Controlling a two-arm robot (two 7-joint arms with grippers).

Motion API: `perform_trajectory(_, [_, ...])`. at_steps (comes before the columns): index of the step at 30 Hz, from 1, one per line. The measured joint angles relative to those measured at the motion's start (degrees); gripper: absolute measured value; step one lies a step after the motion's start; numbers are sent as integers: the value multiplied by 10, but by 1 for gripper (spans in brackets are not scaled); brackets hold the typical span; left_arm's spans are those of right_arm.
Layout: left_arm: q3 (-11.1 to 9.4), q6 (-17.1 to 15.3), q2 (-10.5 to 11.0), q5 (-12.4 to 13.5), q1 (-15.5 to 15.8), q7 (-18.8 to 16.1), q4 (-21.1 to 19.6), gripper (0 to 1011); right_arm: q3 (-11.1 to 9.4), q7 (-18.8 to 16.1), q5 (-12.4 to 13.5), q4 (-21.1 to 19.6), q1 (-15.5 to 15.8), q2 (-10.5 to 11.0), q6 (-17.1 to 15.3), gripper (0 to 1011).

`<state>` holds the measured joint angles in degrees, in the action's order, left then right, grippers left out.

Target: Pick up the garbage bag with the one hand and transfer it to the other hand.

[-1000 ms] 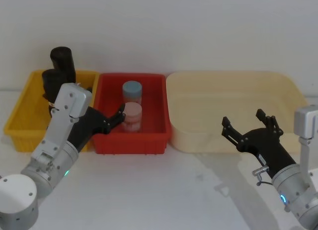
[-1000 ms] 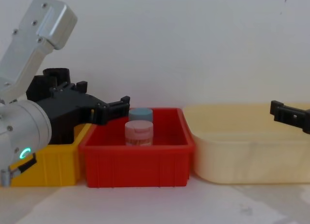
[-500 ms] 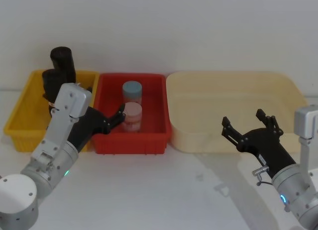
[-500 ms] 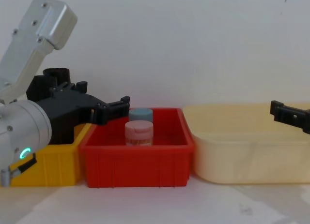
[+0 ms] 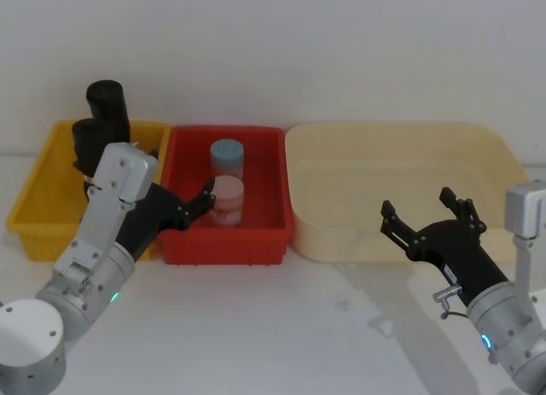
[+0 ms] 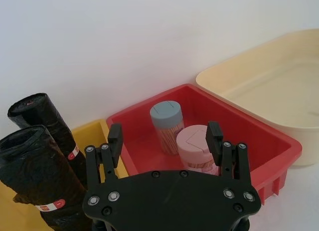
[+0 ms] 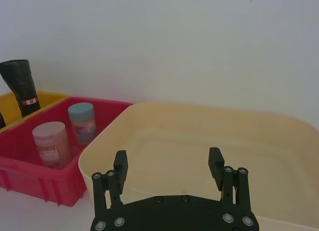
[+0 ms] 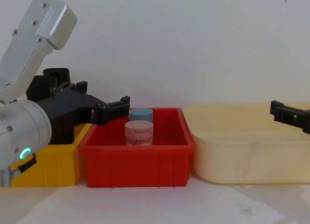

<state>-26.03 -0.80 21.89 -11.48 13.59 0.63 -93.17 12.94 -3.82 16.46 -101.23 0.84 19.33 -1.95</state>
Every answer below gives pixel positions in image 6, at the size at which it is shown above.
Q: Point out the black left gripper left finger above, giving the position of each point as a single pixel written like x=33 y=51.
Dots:
x=115 y=143

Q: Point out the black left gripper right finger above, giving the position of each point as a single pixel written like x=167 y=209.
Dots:
x=213 y=143

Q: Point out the pink-lidded toothpick jar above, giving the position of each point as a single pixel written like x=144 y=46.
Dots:
x=192 y=151

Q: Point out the yellow plastic bin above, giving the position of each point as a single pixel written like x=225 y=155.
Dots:
x=92 y=131

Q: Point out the red plastic bin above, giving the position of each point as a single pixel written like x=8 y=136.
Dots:
x=147 y=143

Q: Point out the blue-lidded toothpick jar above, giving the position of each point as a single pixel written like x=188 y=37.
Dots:
x=166 y=123

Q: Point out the black garbage bag roll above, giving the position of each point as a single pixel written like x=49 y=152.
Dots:
x=35 y=171
x=53 y=123

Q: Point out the cream plastic bin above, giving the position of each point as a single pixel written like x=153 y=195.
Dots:
x=269 y=96

